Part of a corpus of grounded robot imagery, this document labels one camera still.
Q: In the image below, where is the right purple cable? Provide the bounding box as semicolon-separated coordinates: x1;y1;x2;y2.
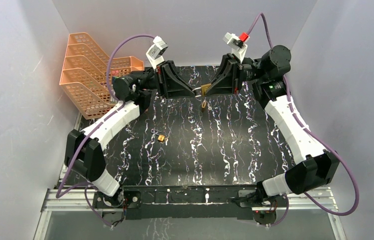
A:
246;12;360;228

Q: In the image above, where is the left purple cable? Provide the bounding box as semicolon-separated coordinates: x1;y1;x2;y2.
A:
55;34;156;228

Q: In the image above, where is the purple cable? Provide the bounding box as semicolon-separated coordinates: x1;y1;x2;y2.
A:
55;34;156;228
246;12;360;228

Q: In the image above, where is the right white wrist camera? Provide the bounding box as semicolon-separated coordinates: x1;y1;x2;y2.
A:
223;32;249;63

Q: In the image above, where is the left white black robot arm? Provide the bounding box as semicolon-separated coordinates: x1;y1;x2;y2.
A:
65;60;197;208

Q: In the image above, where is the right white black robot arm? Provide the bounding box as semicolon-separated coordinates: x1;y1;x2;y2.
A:
205;45;339;207

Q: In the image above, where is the orange plastic file organizer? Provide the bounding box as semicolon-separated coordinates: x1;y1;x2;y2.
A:
59;32;149;120

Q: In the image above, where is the black aluminium base frame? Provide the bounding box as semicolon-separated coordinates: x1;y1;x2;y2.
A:
41;180;338;229

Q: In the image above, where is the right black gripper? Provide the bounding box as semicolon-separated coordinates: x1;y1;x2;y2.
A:
202;54;267;97

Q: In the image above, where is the large brass padlock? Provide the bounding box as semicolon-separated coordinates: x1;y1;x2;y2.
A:
201;99;212;113

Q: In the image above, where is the medium brass padlock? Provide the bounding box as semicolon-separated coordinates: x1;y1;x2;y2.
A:
193;83;211;98

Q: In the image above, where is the small brass padlock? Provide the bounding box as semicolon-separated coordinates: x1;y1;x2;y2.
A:
151;129;167;143

